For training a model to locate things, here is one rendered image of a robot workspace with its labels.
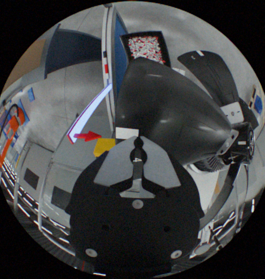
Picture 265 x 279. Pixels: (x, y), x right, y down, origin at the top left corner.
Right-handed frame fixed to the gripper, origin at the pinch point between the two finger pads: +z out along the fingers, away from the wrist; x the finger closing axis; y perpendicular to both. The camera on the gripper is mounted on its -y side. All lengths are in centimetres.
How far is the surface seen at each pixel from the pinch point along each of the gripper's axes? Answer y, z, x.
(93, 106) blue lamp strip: -2.1, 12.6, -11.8
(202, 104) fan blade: -5.5, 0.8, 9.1
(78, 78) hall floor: -32, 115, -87
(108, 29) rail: -37.5, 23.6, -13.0
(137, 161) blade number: 5.2, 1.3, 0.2
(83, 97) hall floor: 1, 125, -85
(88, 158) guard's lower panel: 58, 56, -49
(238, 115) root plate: -6.9, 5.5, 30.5
